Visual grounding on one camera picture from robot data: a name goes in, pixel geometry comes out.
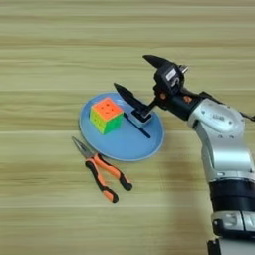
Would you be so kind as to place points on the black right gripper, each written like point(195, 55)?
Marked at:
point(179, 103)

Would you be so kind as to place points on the small black-topped square block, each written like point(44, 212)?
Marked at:
point(141, 122)

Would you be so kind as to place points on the colourful puzzle cube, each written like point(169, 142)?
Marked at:
point(106, 113)

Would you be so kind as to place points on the blue round plate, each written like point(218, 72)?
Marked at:
point(132, 146)

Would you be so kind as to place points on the orange and black long-nose pliers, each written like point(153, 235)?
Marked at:
point(112, 170)

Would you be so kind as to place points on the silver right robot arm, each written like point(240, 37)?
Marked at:
point(225, 149)

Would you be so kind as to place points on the black box with white label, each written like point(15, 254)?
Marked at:
point(167, 78)

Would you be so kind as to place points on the thin black stick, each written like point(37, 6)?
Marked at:
point(142, 131)

